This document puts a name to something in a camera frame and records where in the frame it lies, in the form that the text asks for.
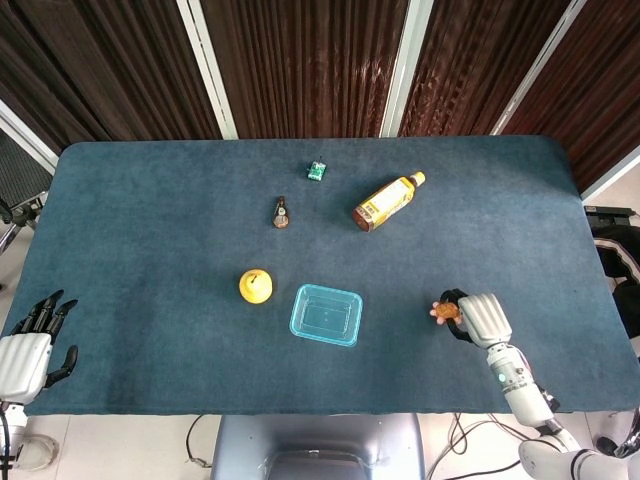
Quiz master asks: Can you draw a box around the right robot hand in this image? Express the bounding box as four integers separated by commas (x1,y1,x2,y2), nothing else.
439,287,513,349

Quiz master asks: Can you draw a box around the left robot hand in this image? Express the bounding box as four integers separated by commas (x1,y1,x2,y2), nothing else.
0,289,80,404

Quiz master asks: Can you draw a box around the small orange round object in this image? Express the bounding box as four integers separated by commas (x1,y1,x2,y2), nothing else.
428,300,463,326

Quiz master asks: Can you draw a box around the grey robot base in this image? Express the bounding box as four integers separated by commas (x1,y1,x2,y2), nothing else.
209,412,427,480

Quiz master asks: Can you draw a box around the brown tea bottle yellow label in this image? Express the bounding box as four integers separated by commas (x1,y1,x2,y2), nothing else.
351,171,427,233

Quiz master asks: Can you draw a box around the clear blue plastic container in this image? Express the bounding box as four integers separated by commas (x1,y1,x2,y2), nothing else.
289,283,365,349

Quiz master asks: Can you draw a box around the black metal stand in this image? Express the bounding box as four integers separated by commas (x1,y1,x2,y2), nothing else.
583,203,640,230

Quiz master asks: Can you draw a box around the black mesh chair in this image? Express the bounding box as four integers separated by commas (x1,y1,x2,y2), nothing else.
0,130,54,221

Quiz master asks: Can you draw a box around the blue table cloth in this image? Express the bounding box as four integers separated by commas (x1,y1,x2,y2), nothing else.
8,135,640,417

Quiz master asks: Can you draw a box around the yellow lemon-like fruit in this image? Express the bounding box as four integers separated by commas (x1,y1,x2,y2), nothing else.
238,268,275,305

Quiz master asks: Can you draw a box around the black cable on floor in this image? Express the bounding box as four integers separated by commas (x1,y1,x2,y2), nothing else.
428,412,521,480
185,414,214,469

